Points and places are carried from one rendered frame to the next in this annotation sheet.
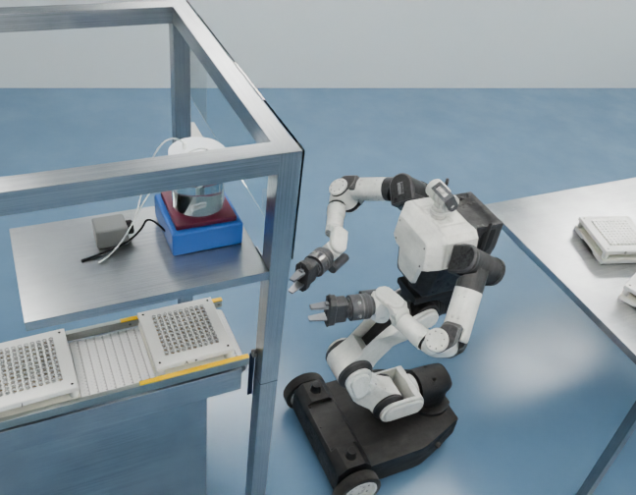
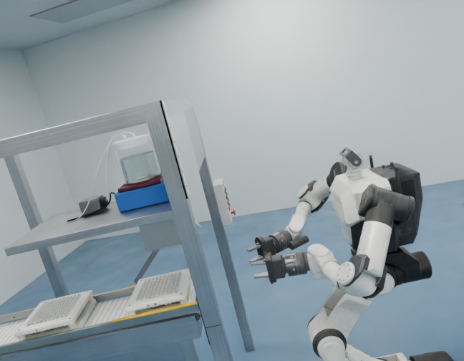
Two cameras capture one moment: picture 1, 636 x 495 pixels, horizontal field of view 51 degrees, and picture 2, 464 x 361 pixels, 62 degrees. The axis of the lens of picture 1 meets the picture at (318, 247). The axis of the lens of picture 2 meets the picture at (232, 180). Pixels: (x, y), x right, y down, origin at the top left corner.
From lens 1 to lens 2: 1.21 m
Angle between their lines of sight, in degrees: 39
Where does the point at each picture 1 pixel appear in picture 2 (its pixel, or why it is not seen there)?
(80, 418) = (76, 348)
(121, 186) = (37, 139)
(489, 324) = not seen: outside the picture
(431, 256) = (347, 208)
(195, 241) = (132, 199)
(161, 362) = (130, 305)
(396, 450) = not seen: outside the picture
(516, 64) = not seen: outside the picture
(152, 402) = (127, 340)
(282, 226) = (167, 167)
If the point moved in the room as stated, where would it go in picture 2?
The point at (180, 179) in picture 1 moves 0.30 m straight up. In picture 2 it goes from (75, 131) to (44, 38)
